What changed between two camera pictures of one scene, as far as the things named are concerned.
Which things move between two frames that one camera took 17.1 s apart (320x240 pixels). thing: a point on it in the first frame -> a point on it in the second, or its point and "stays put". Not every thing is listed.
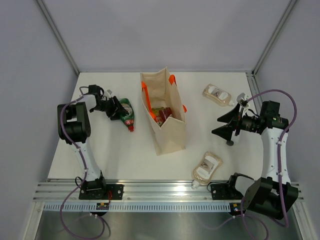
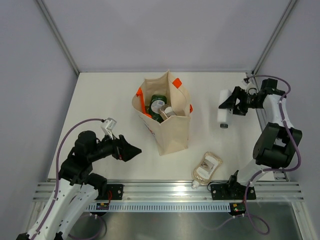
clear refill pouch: (202, 173) stays put
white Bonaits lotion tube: (235, 138) -> (224, 115)
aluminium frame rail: (159, 192) stays put
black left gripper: (116, 107) -> (122, 149)
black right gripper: (225, 131) -> (239, 108)
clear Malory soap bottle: (218, 94) -> (166, 111)
